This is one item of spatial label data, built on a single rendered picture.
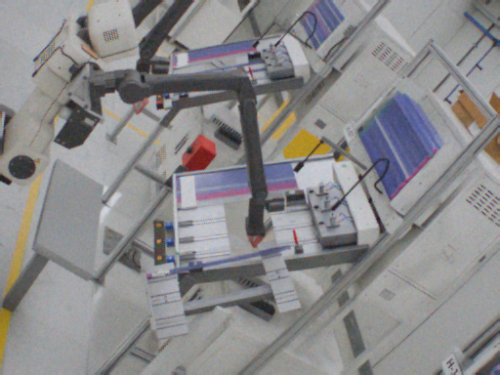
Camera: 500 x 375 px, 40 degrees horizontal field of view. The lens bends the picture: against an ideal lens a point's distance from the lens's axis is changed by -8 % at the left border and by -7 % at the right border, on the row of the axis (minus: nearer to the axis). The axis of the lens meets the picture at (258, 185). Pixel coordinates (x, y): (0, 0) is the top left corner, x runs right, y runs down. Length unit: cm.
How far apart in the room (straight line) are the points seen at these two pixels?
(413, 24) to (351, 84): 197
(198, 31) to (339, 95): 340
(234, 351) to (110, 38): 136
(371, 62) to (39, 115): 206
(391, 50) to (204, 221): 158
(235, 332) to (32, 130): 113
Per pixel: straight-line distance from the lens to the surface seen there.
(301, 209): 298
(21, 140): 254
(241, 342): 296
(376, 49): 399
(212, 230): 291
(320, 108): 406
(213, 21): 723
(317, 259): 273
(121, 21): 235
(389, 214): 270
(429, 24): 595
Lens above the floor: 207
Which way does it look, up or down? 21 degrees down
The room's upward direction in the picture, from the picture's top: 42 degrees clockwise
